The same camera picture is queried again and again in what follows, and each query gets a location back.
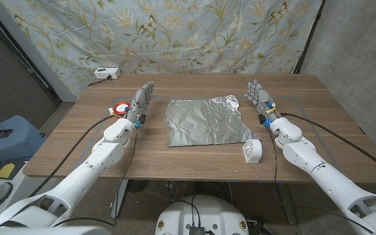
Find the red ribbon roll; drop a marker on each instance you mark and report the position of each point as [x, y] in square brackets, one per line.
[121, 107]

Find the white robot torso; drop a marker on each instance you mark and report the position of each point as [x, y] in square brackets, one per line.
[204, 212]

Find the blue floral backdrop cloth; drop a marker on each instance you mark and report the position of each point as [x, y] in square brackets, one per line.
[175, 39]

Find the grey metal table leg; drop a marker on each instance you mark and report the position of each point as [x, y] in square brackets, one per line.
[287, 205]
[122, 192]

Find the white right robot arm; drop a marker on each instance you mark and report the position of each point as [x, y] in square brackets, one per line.
[322, 173]

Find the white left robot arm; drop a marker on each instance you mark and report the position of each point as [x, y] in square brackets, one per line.
[87, 169]

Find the black backdrop stand pole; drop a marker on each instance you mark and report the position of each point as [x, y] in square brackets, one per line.
[315, 19]

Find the yellow and black floor mat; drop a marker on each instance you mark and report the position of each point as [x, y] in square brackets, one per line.
[6, 169]

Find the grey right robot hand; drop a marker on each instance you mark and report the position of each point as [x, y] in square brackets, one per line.
[262, 98]

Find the blue storage bin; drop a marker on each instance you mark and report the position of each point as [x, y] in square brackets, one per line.
[15, 147]

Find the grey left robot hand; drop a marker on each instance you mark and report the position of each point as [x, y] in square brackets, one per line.
[140, 101]

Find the white kitchen timer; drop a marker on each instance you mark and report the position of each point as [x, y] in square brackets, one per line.
[252, 150]

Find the grey wall post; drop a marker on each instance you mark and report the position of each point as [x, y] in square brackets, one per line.
[28, 45]

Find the crinkled aluminium foil sheet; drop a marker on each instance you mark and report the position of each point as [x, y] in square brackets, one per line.
[204, 120]

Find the white power outlet box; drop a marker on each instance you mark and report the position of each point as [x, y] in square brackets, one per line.
[107, 73]

